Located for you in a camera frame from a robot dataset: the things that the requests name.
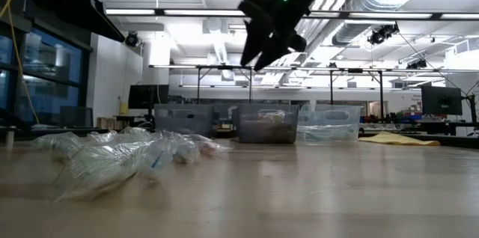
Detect long ceiling light strip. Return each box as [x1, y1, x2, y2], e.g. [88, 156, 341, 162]
[106, 7, 479, 21]

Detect large glass window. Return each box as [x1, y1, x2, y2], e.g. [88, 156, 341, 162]
[0, 24, 93, 126]

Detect black workstation frame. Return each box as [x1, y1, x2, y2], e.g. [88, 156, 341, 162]
[148, 64, 296, 105]
[295, 66, 479, 111]

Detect black computer monitor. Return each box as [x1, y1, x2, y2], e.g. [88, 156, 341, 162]
[421, 85, 463, 116]
[128, 84, 170, 119]

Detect yellow extension cable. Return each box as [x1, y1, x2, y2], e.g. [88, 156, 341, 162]
[0, 0, 41, 125]

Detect clear plastic bin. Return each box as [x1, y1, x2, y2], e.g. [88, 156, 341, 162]
[297, 104, 362, 144]

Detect dark grey chair back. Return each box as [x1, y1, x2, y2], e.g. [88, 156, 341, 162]
[59, 106, 94, 129]

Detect black ceiling camera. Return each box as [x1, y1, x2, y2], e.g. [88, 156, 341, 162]
[367, 22, 400, 46]
[125, 31, 140, 48]

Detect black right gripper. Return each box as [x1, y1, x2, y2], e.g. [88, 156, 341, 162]
[239, 0, 315, 73]

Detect yellow cloth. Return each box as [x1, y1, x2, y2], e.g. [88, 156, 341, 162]
[358, 131, 442, 147]

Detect grey translucent plastic bin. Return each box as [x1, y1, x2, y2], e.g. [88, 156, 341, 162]
[153, 103, 215, 140]
[231, 103, 300, 144]

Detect wooden rack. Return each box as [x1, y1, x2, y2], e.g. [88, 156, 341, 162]
[96, 117, 126, 130]

